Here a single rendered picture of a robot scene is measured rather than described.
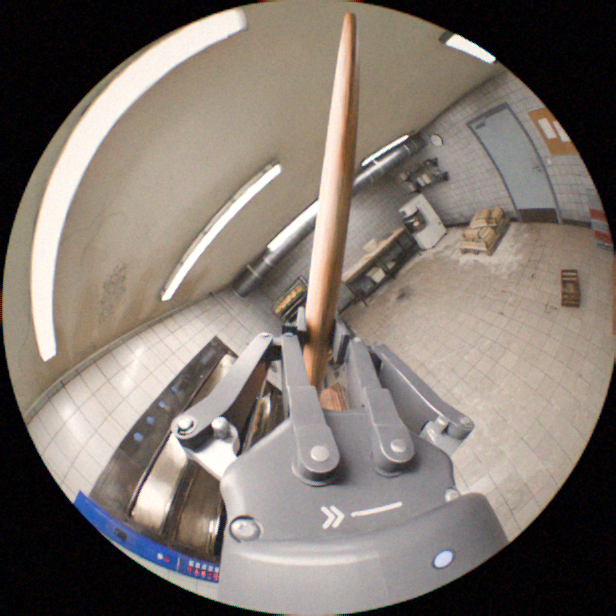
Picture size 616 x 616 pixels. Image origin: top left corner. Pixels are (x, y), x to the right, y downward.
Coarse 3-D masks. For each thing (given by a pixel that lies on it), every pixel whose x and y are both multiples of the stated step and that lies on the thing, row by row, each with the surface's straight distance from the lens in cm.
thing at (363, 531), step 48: (288, 432) 7; (336, 432) 7; (240, 480) 6; (288, 480) 6; (336, 480) 6; (384, 480) 7; (432, 480) 8; (240, 528) 6; (288, 528) 6; (336, 528) 6; (384, 528) 4; (432, 528) 4; (480, 528) 5; (240, 576) 5; (288, 576) 4; (336, 576) 4; (384, 576) 4; (432, 576) 4
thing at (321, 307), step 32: (352, 32) 47; (352, 64) 31; (352, 96) 25; (352, 128) 21; (352, 160) 19; (320, 192) 18; (320, 224) 16; (320, 256) 16; (320, 288) 16; (320, 320) 17; (320, 352) 18; (320, 384) 21
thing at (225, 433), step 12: (216, 420) 8; (216, 432) 8; (228, 432) 8; (204, 444) 8; (216, 444) 8; (228, 444) 8; (192, 456) 8; (204, 456) 8; (216, 456) 8; (228, 456) 8; (216, 468) 7
